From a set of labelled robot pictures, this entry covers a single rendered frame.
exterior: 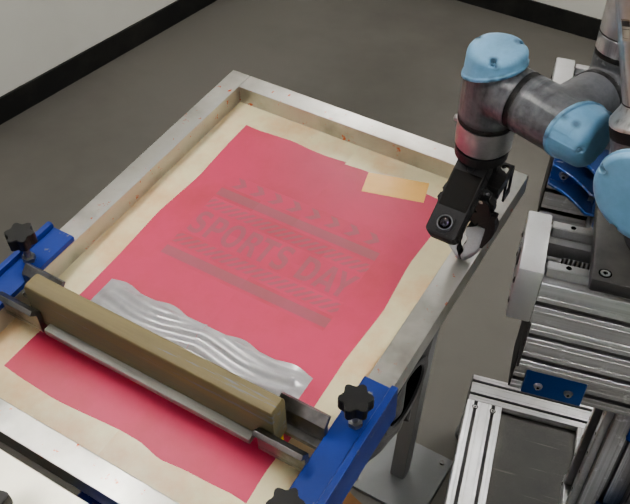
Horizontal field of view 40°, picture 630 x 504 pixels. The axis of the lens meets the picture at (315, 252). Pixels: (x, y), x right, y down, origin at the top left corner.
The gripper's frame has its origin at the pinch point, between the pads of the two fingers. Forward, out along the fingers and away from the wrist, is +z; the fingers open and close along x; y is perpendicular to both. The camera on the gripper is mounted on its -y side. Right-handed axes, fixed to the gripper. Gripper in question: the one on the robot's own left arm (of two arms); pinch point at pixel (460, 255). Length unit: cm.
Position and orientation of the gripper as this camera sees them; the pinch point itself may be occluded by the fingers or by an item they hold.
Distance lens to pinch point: 130.8
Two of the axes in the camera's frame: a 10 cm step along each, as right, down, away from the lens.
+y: 5.2, -6.4, 5.7
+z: 0.2, 6.7, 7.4
